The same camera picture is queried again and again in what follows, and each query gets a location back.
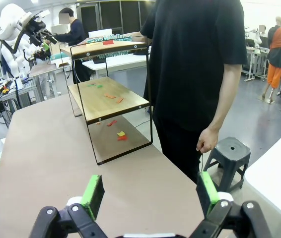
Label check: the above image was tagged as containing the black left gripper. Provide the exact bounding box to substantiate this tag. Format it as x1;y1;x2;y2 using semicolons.
27;18;58;51

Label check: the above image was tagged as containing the grey frame desk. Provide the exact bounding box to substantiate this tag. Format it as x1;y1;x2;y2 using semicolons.
242;46;269;82

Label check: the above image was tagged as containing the dark grey plastic stool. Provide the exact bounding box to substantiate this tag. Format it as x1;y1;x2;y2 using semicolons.
203;136;252;192

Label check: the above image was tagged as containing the black frame wooden shelf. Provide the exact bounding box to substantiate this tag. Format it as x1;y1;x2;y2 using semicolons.
59;36;154;166

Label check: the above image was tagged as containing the large white table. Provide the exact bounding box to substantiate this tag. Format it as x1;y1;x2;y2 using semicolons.
244;120;281;225

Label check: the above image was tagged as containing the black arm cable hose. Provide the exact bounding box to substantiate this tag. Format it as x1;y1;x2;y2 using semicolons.
0;23;33;56

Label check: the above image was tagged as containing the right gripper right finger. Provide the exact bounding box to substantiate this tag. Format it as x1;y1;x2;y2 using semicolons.
189;171;273;238

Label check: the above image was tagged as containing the person's left forearm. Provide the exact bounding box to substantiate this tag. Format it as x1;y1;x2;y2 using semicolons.
206;63;238;136

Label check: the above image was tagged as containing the mannequin in orange clothes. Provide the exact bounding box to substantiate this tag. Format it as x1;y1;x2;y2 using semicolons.
262;16;281;104

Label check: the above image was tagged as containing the person in black clothes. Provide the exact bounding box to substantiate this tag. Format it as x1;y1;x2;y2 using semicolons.
140;0;248;185

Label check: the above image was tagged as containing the white desk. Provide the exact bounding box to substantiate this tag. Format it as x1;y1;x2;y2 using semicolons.
82;52;149;77

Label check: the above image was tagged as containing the aluminium frame workbench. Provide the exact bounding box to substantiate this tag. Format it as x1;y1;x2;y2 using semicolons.
0;75;44;110

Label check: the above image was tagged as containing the brown wooden table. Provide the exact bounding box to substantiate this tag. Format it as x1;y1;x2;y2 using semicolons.
28;61;71;78

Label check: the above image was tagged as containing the person in dark top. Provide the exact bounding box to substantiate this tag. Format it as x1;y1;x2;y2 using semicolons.
257;24;270;49

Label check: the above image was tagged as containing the person in navy sweater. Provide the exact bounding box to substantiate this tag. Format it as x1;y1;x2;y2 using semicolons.
45;7;91;84

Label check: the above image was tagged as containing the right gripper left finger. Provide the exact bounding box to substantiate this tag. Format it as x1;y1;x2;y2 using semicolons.
28;175;108;238

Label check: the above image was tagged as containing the person's right forearm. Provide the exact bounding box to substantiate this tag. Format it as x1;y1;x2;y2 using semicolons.
115;31;147;40

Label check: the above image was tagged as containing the person's left hand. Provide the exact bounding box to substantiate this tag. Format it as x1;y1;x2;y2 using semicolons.
196;128;219;153

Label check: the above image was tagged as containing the white box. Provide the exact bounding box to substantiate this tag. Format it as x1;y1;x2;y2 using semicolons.
88;28;113;38

